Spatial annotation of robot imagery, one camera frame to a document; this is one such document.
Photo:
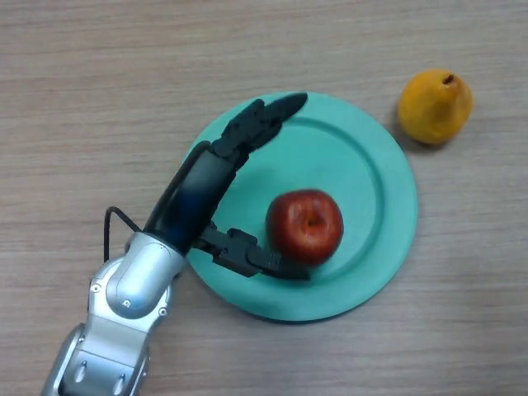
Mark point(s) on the red apple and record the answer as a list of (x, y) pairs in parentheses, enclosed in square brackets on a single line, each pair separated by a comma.
[(305, 227)]

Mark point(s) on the yellow orange pear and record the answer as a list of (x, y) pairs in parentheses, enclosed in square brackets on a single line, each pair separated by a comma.
[(433, 109)]

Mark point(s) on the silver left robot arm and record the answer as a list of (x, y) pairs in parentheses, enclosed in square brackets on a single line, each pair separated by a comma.
[(123, 297)]

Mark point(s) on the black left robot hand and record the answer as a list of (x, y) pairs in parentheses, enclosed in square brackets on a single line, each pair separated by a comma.
[(194, 198)]

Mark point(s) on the green round plate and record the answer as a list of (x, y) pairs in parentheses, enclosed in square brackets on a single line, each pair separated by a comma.
[(338, 165)]

